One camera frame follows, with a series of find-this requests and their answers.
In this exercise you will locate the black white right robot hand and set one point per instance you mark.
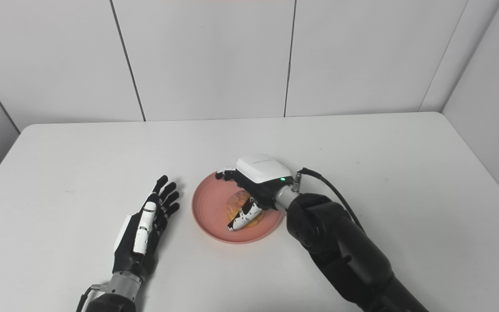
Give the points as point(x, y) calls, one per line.
point(260, 173)

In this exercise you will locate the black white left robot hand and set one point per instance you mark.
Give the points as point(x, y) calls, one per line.
point(132, 255)

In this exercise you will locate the cream puff pastry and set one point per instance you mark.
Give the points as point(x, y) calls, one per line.
point(236, 203)

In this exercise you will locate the pink round plate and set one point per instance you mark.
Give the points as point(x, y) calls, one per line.
point(208, 212)

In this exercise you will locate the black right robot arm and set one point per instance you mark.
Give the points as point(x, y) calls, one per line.
point(340, 251)

